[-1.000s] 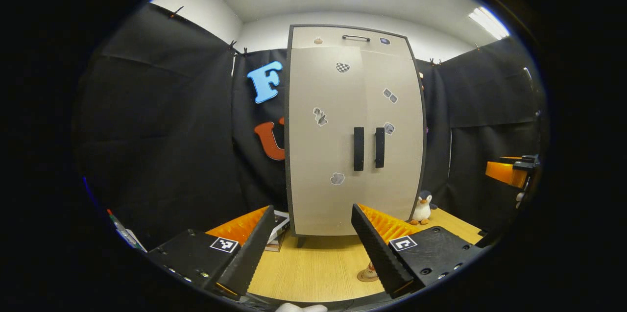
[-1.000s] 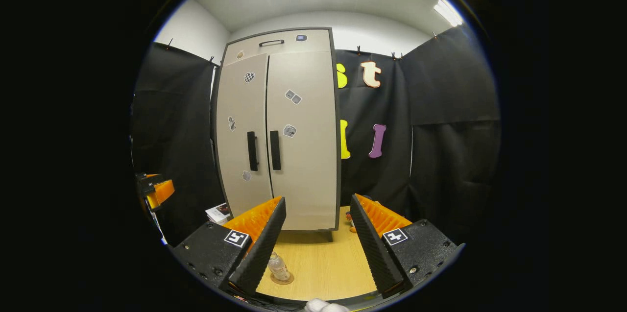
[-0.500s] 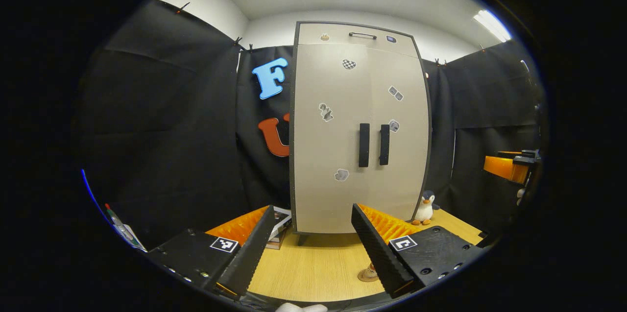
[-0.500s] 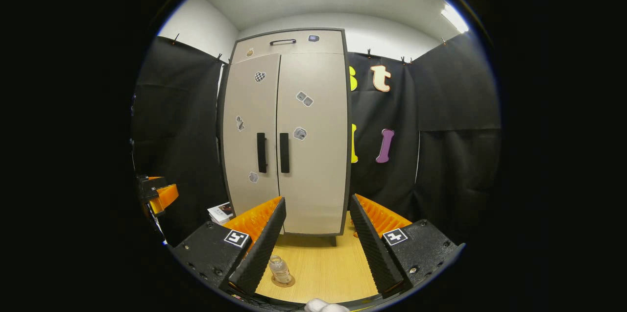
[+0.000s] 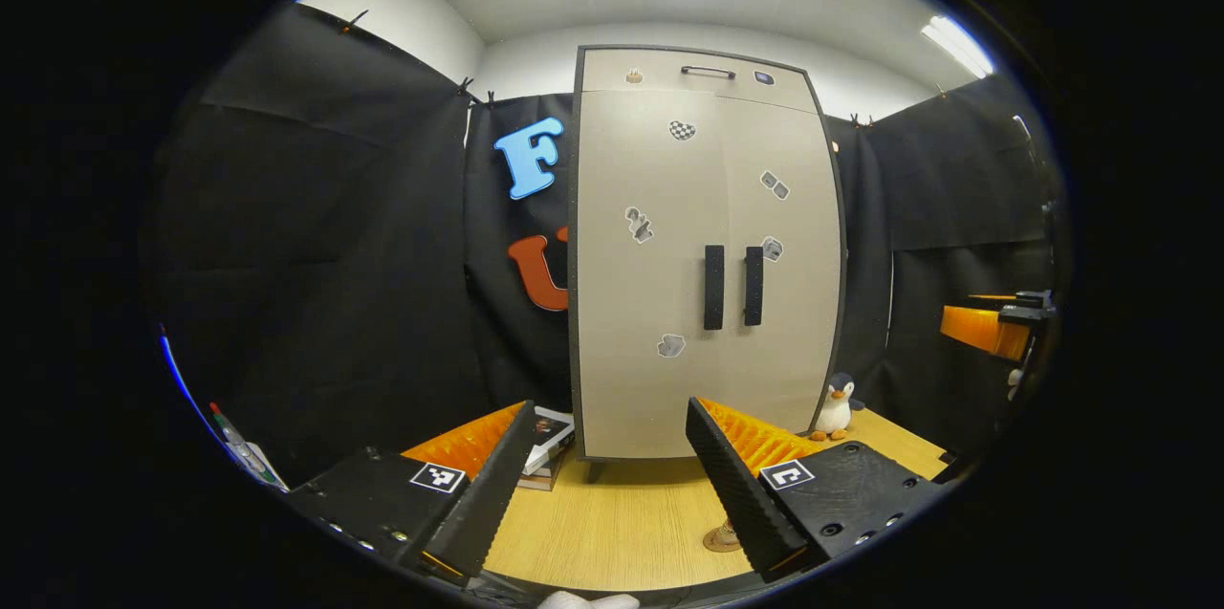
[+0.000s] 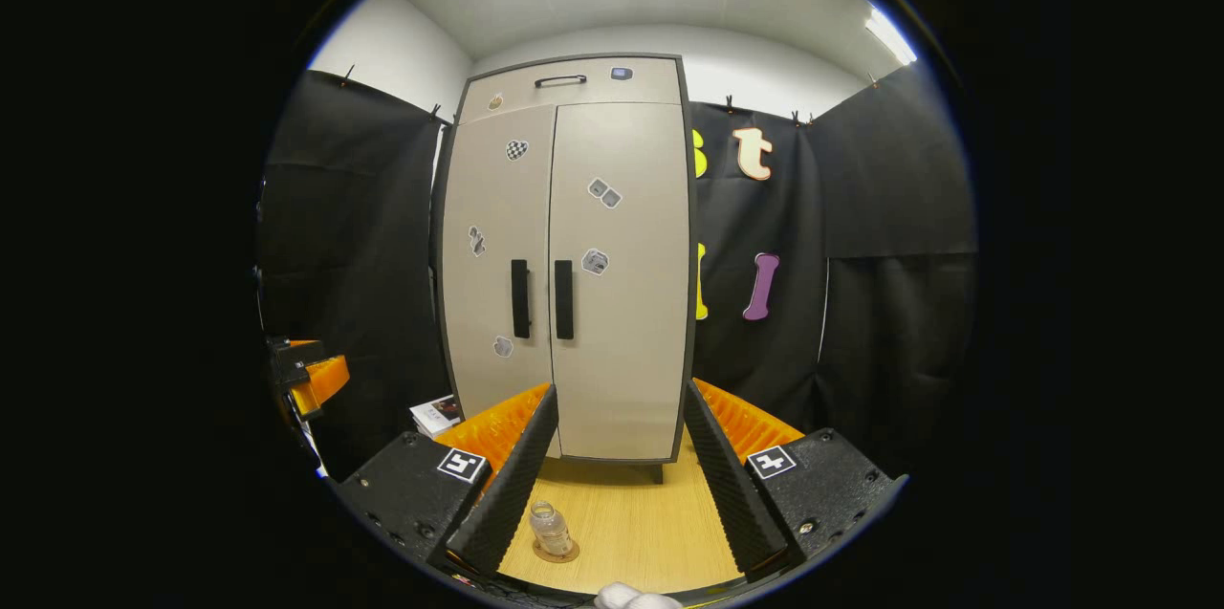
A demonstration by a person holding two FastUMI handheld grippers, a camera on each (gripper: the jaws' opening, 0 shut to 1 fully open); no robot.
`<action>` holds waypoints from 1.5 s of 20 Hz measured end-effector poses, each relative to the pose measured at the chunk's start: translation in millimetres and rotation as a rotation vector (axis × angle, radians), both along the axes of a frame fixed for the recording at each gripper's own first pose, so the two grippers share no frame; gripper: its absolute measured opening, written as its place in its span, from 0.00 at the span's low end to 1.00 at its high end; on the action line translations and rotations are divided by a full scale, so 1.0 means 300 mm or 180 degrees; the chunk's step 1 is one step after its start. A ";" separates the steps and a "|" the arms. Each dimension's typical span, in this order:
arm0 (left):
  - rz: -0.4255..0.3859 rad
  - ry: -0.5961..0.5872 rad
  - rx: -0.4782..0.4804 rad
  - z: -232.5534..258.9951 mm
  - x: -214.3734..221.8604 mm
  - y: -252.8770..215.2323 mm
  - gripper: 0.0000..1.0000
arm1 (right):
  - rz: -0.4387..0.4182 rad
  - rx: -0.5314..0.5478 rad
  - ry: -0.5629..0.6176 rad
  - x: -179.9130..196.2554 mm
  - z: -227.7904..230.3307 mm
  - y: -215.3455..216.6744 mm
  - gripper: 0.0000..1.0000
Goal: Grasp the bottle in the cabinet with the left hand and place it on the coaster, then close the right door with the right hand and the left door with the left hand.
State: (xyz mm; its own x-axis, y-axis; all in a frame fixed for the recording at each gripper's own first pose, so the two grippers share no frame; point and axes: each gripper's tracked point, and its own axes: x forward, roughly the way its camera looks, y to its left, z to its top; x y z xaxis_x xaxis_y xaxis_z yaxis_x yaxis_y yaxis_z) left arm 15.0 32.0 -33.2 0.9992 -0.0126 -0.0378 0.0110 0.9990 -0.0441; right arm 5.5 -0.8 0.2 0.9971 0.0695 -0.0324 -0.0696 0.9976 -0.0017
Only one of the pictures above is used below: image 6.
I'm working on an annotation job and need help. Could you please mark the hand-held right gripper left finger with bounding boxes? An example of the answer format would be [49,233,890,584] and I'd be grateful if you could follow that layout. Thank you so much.
[330,383,560,581]

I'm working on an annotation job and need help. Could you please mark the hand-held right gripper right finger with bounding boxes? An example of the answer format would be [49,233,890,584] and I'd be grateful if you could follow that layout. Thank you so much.
[683,380,907,583]

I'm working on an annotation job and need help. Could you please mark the clear plastic bottle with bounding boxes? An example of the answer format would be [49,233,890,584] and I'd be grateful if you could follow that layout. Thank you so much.
[529,500,575,557]

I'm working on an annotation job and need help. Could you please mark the grey cabinet door dice stickers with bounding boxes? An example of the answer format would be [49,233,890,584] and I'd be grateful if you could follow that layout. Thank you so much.
[547,100,691,465]

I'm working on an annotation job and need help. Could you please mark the grey cabinet door checkered sticker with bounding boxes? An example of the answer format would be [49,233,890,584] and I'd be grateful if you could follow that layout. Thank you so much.
[440,104,560,457]

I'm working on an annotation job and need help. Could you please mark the grey cabinet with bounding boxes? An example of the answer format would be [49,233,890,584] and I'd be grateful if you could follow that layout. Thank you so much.
[430,53,699,486]

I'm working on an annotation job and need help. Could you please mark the grey cabinet drawer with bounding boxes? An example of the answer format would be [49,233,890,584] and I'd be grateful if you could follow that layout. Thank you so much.
[457,56,684,124]

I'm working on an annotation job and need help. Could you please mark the white book with portrait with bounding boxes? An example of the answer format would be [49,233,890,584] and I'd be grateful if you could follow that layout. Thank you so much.
[410,395,465,438]

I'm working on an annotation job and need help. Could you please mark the black backdrop cloth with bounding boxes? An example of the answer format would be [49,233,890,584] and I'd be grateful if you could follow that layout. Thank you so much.
[256,66,978,481]

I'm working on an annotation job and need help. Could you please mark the small ceiling light panel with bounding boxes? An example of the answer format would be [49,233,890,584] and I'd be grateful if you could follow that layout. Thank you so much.
[863,7,919,67]

